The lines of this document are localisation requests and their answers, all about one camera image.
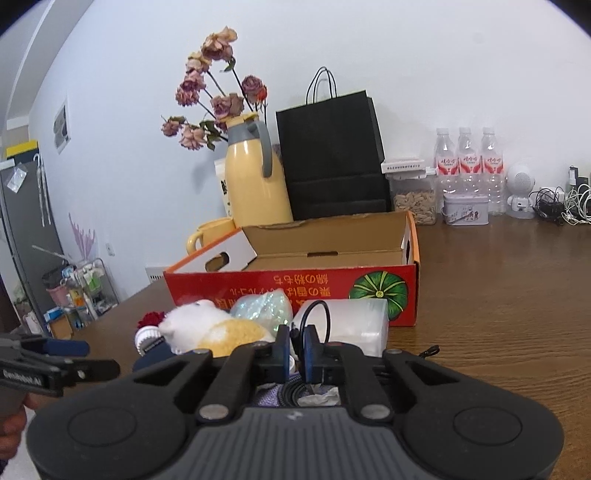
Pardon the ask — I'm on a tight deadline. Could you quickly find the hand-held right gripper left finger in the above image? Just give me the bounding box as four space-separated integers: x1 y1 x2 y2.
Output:
131 325 293 423

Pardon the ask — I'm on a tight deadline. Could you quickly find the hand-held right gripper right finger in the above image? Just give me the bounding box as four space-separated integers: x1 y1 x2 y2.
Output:
301 325 462 423

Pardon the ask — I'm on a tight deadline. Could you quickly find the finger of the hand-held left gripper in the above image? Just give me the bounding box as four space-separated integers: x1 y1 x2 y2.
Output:
62 358 122 385
41 339 91 359

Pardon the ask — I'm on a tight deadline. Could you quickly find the black braided cable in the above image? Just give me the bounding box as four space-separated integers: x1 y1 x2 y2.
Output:
272 299 440 407

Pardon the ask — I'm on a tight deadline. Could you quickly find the white tissue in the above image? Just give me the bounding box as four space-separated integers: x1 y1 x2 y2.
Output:
299 387 341 407

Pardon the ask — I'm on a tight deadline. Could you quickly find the purple face mask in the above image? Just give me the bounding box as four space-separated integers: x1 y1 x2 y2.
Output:
253 385 282 407

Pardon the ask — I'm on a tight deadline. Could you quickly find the iridescent plastic bag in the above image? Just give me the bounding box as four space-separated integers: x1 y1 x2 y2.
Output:
229 287 294 337

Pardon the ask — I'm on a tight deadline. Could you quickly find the clear cotton pad pack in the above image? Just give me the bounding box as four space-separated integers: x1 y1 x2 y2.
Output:
292 298 389 358

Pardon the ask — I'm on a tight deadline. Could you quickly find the white round scrubber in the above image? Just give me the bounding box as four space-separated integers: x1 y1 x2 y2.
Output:
134 325 165 356

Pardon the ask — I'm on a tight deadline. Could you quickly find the navy blue pouch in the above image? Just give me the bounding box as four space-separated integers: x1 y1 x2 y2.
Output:
133 344 185 373

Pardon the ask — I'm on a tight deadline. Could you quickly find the red pumpkin print cardboard box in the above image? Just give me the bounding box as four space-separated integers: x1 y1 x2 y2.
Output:
163 211 421 328

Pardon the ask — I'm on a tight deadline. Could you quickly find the white and yellow plush toy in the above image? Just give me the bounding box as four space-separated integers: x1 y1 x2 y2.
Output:
158 299 276 358

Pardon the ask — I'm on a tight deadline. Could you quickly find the person's left hand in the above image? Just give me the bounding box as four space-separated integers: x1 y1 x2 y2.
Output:
0 394 38 462

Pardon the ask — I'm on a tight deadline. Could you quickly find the grey refrigerator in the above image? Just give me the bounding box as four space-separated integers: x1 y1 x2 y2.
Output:
0 141 68 334

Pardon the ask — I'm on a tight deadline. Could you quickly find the yellow mug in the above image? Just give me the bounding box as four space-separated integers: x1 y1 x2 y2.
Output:
186 218 237 256

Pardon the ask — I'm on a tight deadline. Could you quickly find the yellow thermos jug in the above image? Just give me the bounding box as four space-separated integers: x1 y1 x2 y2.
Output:
225 112 294 229

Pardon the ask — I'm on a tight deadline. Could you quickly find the clear nut container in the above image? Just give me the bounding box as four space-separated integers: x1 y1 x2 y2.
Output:
383 168 438 226

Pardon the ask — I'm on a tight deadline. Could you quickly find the yellow and black box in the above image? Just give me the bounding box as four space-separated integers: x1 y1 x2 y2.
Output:
4 141 40 160

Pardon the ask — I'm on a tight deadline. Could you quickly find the black paper bag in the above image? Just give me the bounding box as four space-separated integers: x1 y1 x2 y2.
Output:
276 67 393 221

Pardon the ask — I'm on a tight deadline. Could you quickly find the flat white packet box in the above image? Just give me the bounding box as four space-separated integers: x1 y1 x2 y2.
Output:
381 159 426 174

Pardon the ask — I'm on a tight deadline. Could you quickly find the printed tin box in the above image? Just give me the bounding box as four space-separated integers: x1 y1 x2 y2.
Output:
440 193 490 227

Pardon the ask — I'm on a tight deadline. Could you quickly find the dried pink rose bouquet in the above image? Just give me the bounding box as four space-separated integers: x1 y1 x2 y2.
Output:
161 26 269 151

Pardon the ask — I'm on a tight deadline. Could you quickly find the white robot shaped speaker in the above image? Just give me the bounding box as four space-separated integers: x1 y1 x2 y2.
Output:
505 164 539 219

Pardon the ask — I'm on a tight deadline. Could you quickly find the purple wall sticker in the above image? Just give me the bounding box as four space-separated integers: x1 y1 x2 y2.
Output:
68 212 98 261

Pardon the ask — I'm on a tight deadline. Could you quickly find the wall picture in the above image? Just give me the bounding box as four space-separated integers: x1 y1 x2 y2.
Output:
53 97 72 153

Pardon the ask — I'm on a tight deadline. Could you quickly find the black charger with cable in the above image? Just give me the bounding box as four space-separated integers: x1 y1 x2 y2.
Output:
531 187 566 224

